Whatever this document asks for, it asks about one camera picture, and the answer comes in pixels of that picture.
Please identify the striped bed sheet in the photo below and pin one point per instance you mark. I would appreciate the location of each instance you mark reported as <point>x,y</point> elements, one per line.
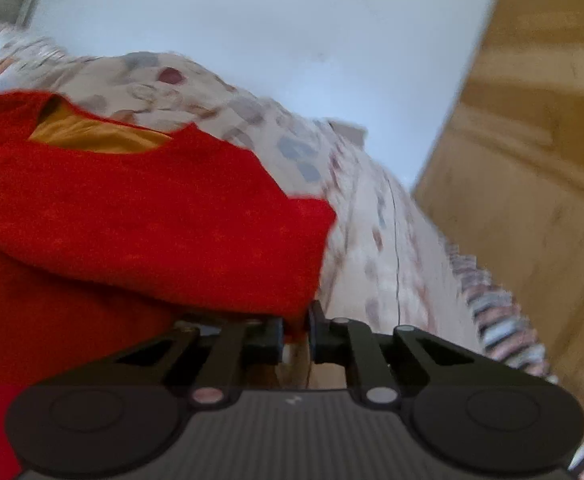
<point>505,334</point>

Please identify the red knit sweater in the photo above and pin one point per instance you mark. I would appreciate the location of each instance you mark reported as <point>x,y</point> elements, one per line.
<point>108,231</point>

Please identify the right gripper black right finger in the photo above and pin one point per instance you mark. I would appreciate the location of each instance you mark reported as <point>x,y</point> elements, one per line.
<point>362,353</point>

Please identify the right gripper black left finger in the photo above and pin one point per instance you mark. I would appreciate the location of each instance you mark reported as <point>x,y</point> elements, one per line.
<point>237,349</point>

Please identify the patterned shell print duvet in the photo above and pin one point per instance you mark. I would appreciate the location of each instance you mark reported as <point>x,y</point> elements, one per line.
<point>384,263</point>

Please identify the wooden wardrobe panel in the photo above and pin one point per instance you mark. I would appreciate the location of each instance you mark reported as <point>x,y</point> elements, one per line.
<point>505,181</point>

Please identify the metal bed headboard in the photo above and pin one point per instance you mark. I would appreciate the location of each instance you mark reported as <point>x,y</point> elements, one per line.
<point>27,9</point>

